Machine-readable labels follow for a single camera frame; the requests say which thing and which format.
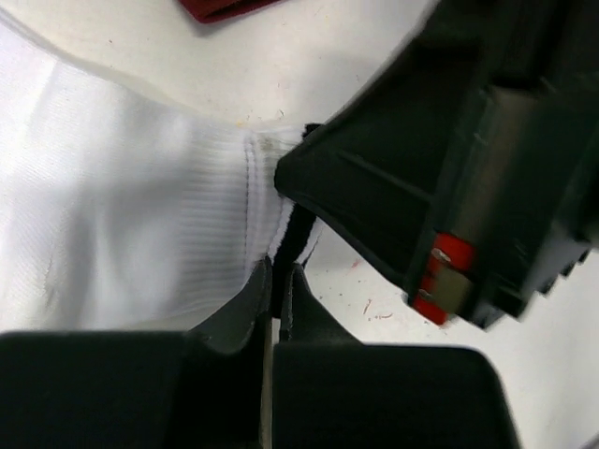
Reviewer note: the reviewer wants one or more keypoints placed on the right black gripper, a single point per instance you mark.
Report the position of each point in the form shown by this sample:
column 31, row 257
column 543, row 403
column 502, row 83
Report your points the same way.
column 466, row 172

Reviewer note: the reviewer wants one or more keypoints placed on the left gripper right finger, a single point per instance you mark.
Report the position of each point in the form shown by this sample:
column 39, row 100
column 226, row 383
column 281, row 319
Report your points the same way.
column 330, row 390

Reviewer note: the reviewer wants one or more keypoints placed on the white sock black stripes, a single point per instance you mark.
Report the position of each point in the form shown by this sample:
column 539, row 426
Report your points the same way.
column 119, row 209

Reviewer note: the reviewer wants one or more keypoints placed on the brown striped sock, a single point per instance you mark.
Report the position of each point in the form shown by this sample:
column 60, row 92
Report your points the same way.
column 212, row 11

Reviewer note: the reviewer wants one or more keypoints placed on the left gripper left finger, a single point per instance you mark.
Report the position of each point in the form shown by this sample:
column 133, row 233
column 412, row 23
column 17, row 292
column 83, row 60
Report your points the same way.
column 199, row 388

